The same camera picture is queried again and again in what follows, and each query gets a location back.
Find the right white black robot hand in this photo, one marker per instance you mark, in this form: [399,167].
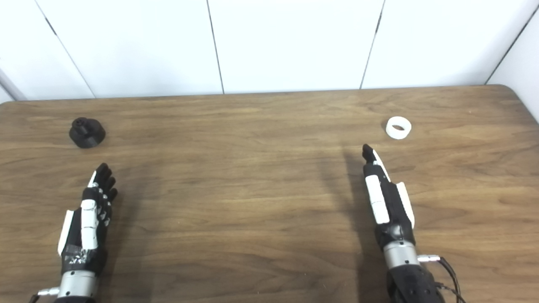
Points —
[389,202]

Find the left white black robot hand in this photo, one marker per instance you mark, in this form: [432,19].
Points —
[88,219]

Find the round black part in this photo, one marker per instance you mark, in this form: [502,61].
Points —
[87,132]

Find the grey wall corner post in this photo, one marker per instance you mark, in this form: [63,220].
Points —
[10,86]

